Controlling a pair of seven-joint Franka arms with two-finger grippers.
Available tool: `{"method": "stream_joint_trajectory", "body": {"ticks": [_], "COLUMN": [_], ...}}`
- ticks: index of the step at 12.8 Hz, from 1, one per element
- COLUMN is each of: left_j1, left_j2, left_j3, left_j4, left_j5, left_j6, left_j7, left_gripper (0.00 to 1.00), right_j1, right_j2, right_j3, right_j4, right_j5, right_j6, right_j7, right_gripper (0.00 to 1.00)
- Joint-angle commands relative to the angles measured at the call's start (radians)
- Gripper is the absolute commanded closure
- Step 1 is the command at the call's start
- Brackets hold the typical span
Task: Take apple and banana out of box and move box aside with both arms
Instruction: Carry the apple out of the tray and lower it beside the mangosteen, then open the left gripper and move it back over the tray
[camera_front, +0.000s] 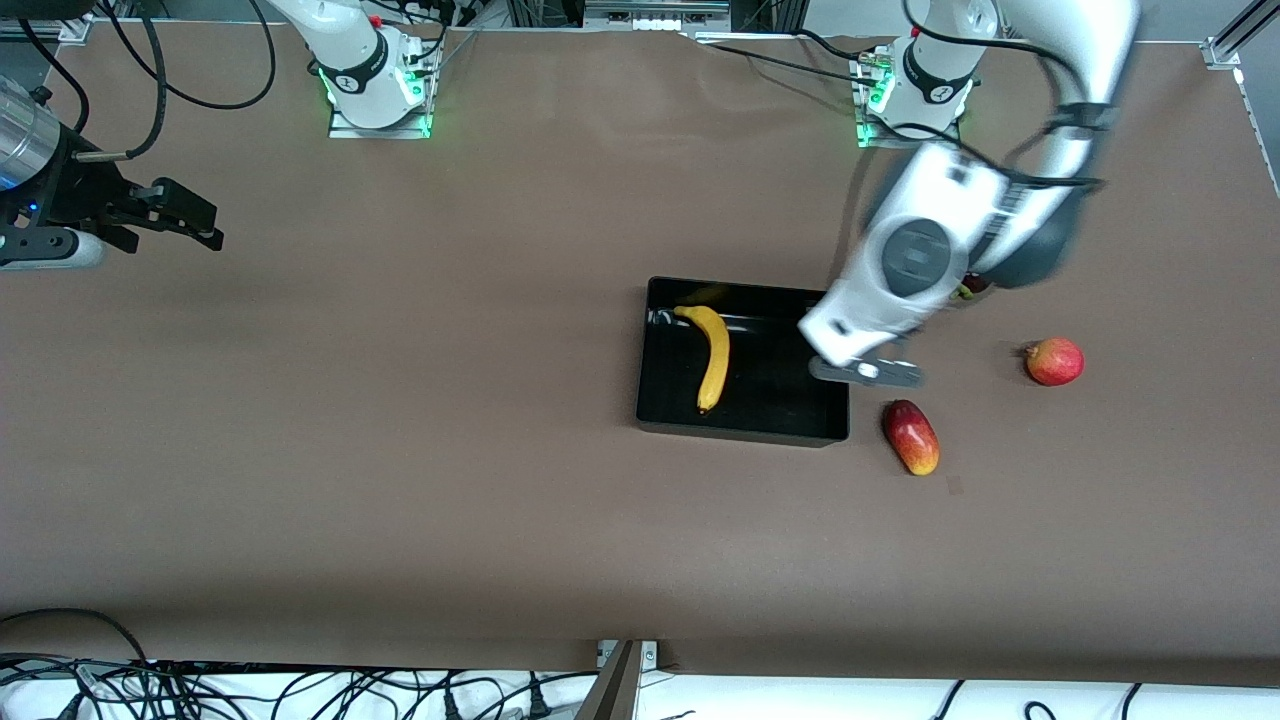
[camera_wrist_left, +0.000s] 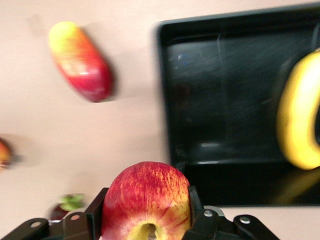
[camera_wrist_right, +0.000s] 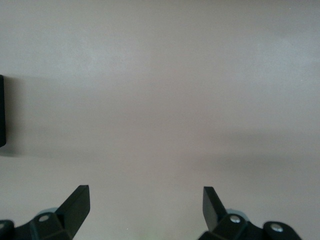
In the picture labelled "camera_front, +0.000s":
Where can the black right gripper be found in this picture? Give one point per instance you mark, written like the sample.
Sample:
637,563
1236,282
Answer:
80,192

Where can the yellow banana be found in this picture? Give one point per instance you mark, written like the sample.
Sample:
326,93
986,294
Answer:
715,360

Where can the black rectangular plastic box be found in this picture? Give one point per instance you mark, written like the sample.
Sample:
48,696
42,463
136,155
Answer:
770,410

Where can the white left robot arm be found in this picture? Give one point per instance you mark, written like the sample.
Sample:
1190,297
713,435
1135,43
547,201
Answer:
920,250

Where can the brown table cover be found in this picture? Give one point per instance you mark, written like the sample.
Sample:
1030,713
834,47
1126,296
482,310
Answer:
400,560

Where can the grey power strip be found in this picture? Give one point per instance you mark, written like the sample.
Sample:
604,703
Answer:
655,15

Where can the red yellow mango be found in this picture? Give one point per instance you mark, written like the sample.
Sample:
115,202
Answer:
910,435

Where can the dark purple mangosteen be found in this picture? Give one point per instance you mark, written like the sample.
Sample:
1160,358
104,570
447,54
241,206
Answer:
975,288

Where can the red pomegranate fruit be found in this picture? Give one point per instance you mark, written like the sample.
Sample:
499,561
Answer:
1055,362

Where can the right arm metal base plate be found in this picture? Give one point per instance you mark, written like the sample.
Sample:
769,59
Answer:
380,130

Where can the aluminium frame profile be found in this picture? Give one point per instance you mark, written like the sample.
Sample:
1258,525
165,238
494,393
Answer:
40,30
1225,48

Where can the silver table edge bracket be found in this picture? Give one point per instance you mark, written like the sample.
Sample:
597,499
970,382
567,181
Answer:
648,655

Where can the grey metal post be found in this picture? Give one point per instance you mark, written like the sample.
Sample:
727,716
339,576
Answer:
610,695

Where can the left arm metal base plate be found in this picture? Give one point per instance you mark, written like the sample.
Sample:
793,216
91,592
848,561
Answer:
870,140

